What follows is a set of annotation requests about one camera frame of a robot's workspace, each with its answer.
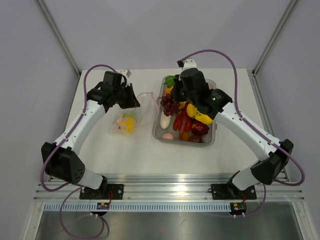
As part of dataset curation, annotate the green bitter gourd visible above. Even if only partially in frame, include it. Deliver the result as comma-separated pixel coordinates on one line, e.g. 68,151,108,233
122,110,137,119

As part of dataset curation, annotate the clear pink zip top bag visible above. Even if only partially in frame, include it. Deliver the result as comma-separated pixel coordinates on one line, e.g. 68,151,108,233
110,90,160,135

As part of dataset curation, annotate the yellow bell pepper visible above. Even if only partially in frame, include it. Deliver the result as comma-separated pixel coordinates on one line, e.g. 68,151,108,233
117,116,136,134

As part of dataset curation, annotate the dark red grape bunch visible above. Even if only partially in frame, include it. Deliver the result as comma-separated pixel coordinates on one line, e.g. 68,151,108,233
160,94,180,117

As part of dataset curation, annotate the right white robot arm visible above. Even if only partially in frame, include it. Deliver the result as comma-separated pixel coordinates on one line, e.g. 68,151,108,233
171,67,294,199

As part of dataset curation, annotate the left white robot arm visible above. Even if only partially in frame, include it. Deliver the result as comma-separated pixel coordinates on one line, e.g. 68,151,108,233
40,70,140,200

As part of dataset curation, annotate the clear plastic food container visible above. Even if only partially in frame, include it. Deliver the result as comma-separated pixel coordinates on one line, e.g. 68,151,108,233
152,78,217,147

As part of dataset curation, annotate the green bell pepper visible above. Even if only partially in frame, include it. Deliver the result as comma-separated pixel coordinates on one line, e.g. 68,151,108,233
165,74,179,88

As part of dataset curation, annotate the red crayfish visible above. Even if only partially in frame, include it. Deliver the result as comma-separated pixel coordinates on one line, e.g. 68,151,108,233
173,102,193,133

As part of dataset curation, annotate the red bell pepper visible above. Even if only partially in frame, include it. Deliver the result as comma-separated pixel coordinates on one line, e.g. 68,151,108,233
191,120,210,135

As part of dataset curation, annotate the pink egg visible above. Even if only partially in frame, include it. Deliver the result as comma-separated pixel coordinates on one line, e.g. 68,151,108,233
162,133,175,140

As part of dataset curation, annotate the dark red apple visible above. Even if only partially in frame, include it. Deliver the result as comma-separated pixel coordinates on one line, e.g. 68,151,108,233
189,134,203,143

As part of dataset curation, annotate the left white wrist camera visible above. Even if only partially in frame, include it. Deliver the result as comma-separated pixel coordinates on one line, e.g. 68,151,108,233
119,69,131,88

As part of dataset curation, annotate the aluminium mounting rail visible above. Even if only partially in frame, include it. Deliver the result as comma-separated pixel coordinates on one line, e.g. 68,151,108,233
33,173,305,203

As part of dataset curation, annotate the left aluminium frame post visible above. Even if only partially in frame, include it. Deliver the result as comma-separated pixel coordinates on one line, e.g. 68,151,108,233
35,0,81,78

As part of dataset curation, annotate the aluminium frame post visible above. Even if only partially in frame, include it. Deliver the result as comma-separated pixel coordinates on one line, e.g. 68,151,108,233
252,0,300,77
35,0,81,78

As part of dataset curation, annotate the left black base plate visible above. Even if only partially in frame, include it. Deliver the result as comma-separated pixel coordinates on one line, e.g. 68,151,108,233
79,183,125,200

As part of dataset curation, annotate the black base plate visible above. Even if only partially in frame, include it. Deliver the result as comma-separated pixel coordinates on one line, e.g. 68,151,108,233
79,183,125,200
207,183,257,200

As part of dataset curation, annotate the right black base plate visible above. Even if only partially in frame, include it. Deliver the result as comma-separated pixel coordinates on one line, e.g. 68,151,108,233
207,183,257,200

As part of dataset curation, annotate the slotted white cable duct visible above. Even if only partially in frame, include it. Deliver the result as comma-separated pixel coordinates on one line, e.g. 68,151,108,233
44,202,231,213

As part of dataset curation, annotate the right aluminium frame post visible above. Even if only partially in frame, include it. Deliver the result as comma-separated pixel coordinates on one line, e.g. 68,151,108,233
252,0,300,77

